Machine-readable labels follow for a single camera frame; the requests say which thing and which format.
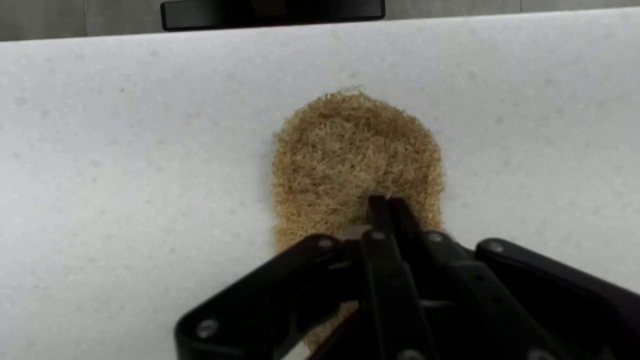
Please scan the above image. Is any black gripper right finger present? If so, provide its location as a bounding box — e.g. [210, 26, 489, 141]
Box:
[390, 197, 640, 360]

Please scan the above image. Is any brown fuzzy cloth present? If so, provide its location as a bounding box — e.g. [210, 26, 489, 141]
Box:
[270, 87, 446, 349]

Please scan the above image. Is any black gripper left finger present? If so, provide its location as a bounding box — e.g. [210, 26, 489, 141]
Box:
[173, 196, 434, 360]

